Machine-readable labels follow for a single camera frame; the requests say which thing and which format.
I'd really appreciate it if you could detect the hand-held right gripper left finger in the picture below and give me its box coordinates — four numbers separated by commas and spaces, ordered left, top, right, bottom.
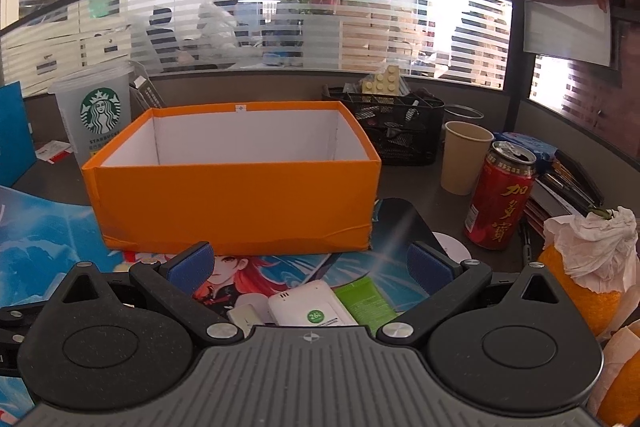
45, 242, 246, 348

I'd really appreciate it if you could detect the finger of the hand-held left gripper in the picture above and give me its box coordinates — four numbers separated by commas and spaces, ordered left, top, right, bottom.
0, 305, 40, 375

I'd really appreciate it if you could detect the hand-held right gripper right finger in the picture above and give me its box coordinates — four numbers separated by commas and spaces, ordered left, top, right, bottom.
376, 242, 576, 348

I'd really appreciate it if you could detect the green packet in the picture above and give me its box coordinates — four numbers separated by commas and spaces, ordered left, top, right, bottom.
334, 278, 401, 325

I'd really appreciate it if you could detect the small white plastic case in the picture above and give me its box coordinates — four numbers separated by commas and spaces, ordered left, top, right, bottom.
227, 303, 266, 325

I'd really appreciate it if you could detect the orange cardboard box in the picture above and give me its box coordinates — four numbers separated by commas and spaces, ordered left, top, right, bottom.
81, 101, 382, 256

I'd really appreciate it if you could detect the white digital thermometer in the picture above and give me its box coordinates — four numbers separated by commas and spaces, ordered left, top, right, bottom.
267, 282, 358, 327

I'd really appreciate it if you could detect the white paper sheet black code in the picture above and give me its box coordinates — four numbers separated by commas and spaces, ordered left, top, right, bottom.
432, 232, 473, 265

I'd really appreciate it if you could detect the printed anime mouse mat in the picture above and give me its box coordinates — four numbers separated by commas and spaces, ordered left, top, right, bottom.
0, 184, 451, 420

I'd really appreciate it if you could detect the red drink can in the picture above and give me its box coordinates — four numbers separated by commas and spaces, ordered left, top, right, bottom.
464, 140, 537, 251

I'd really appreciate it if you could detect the beige paper cup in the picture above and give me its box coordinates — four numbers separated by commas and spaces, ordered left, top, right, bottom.
441, 121, 495, 196

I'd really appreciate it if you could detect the black mesh desk organizer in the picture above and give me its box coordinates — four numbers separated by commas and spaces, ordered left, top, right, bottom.
321, 87, 446, 166

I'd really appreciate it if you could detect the stack of dark books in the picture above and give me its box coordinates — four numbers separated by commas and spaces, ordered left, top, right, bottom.
522, 149, 606, 233

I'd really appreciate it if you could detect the blue snack packet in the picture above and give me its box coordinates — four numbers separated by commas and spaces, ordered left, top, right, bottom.
495, 132, 558, 162

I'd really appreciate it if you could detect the red and white card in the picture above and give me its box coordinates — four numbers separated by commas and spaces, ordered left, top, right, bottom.
35, 140, 76, 164

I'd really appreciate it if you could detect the crumpled white tissue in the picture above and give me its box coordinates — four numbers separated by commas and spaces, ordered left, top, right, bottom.
542, 206, 640, 293

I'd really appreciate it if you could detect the black printed box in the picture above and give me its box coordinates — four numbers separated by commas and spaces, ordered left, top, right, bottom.
129, 74, 166, 110

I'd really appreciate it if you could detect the clear plastic cup green logo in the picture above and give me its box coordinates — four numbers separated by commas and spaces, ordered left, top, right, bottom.
50, 62, 138, 168

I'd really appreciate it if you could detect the blue paper bag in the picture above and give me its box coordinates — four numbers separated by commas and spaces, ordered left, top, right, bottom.
0, 82, 38, 188

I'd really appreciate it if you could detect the pale yellow building brick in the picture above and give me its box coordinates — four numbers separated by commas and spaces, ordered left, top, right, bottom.
361, 64, 402, 96

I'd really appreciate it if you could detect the pale orange bag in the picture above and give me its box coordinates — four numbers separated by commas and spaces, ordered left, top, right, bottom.
590, 322, 640, 427

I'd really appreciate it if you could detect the grey white paper sheet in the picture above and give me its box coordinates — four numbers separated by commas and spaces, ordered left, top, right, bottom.
523, 0, 613, 68

